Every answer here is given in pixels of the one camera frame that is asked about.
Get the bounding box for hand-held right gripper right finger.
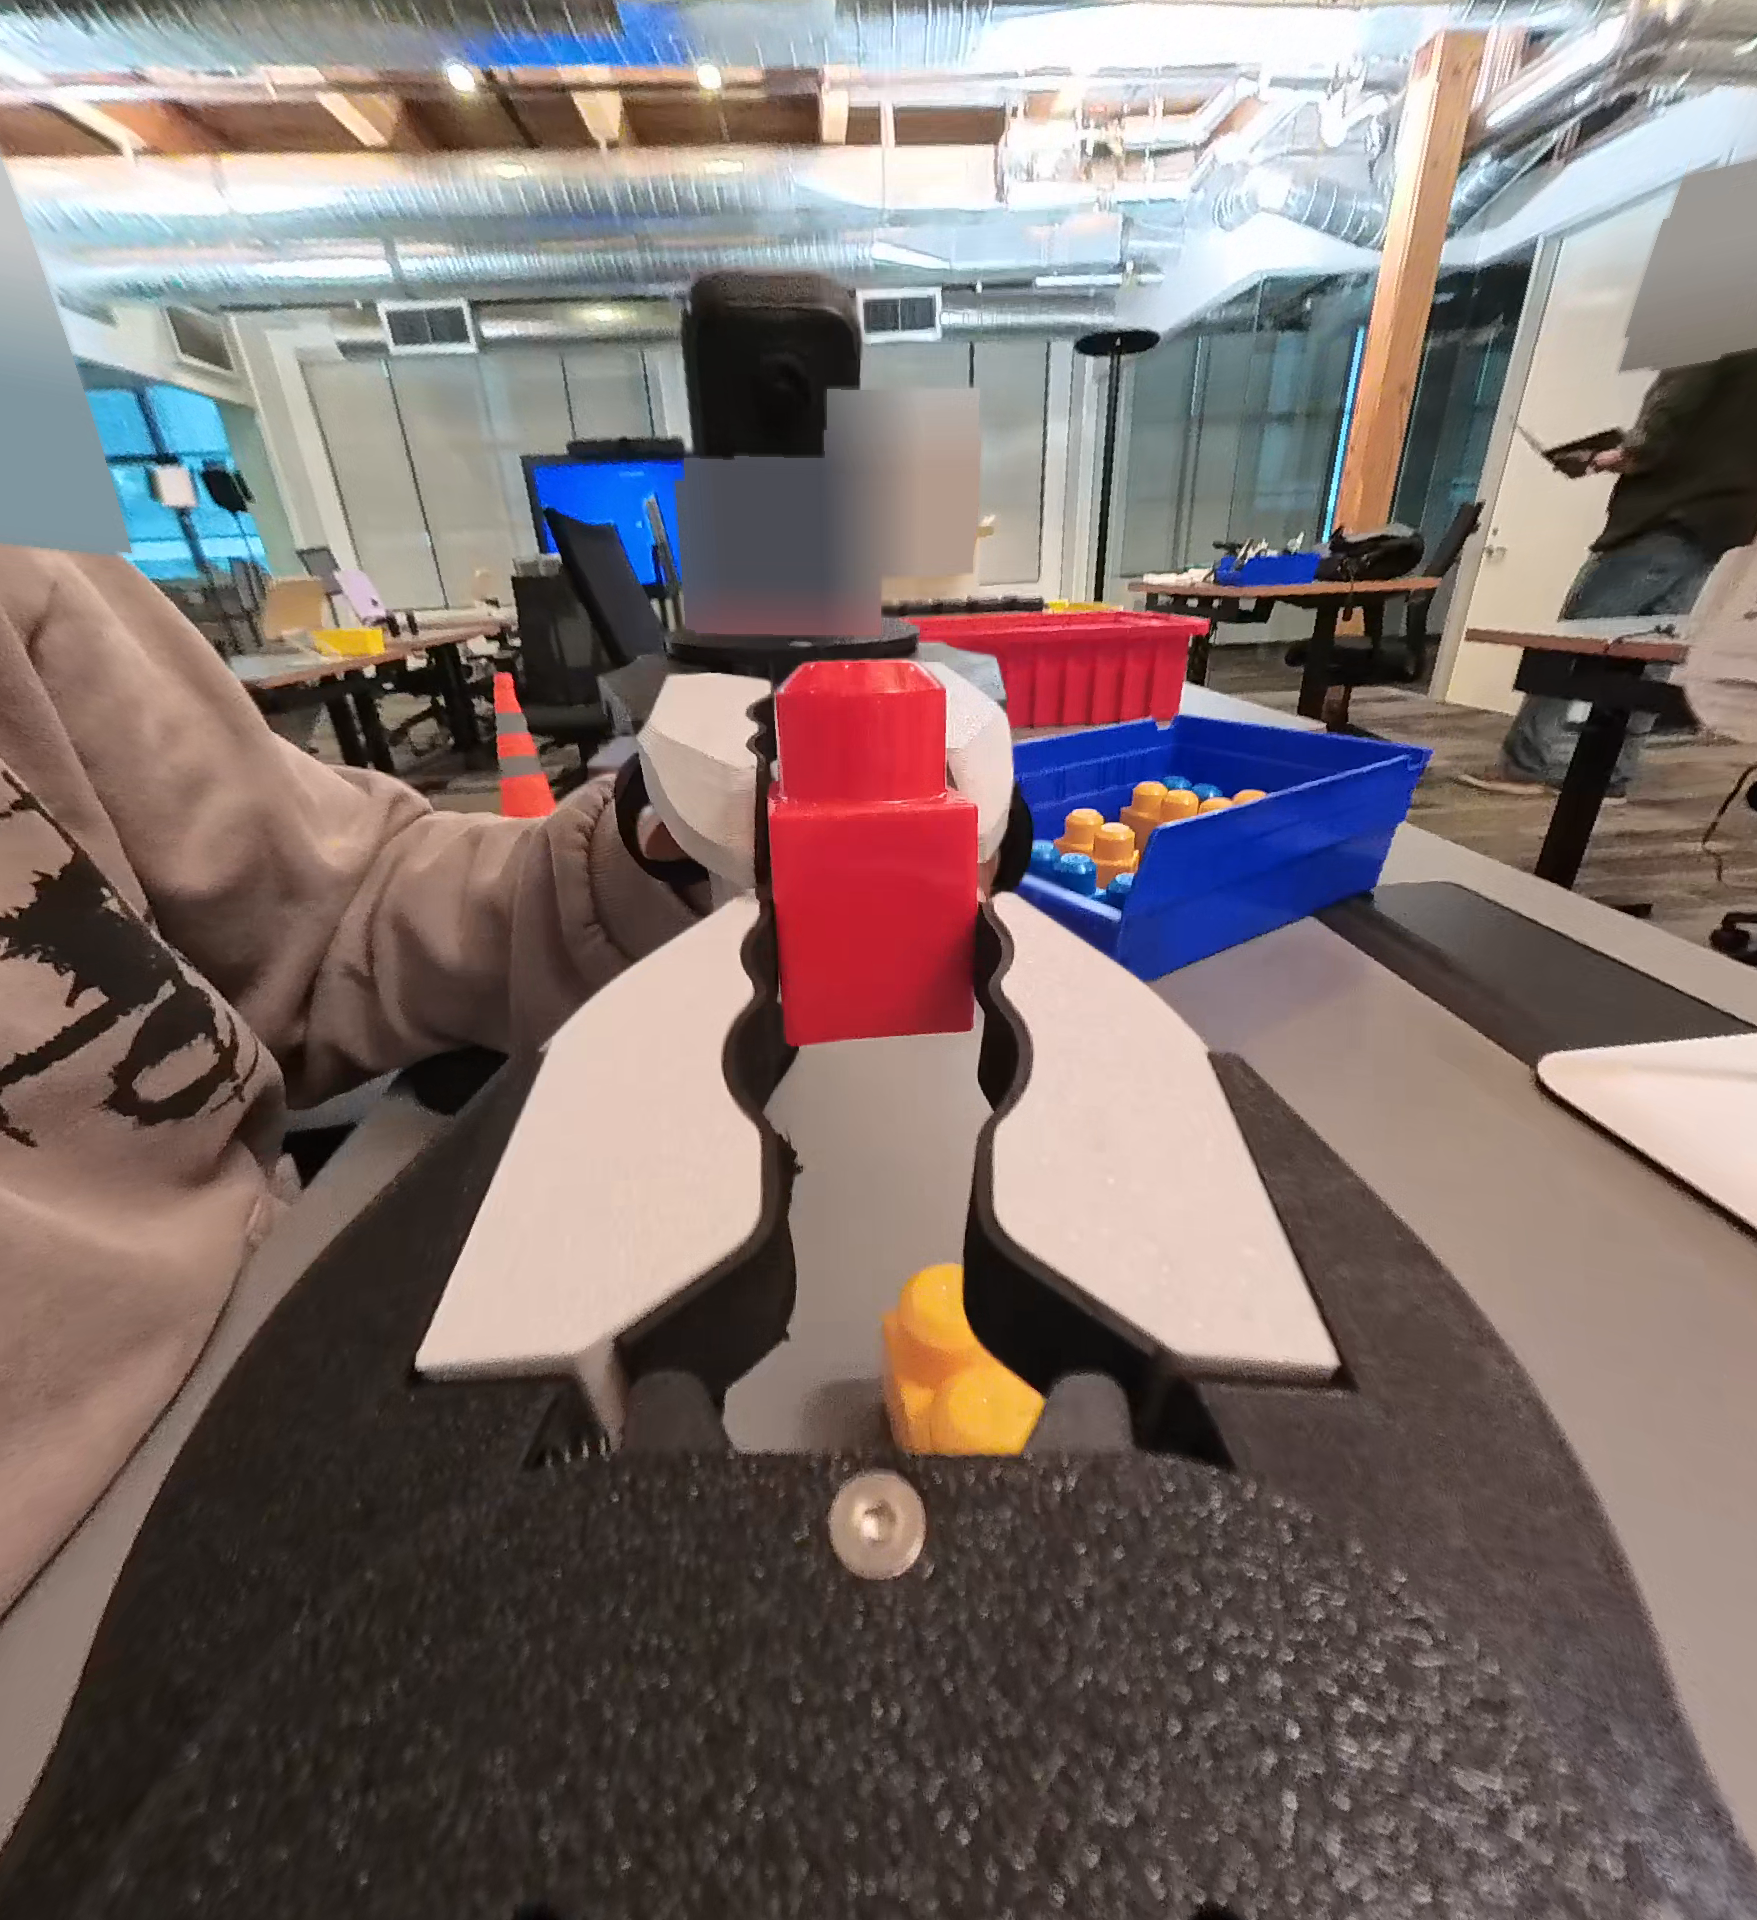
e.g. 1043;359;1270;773
962;893;1341;1390

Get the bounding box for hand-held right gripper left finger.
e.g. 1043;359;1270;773
414;893;804;1434

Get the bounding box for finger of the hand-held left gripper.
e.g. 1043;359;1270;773
944;660;1025;872
638;672;780;890

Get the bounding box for red one-stud toy block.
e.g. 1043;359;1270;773
770;660;982;1047

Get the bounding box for yellow two-stud toy block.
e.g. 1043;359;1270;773
882;1265;1050;1454

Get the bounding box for pile of loose blocks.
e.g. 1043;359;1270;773
1030;777;1274;901

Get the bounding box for red plastic bin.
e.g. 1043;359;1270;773
901;606;1212;732

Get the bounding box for orange traffic cone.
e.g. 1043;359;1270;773
493;670;562;820

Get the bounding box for blue-screen monitor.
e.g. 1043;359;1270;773
523;453;692;591

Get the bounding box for wooden-top desk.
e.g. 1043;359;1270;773
1130;575;1443;721
226;606;521;774
1462;622;1705;910

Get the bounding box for white document stand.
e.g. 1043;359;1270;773
1538;668;1757;1288

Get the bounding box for wooden support post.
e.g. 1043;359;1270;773
1336;31;1487;535

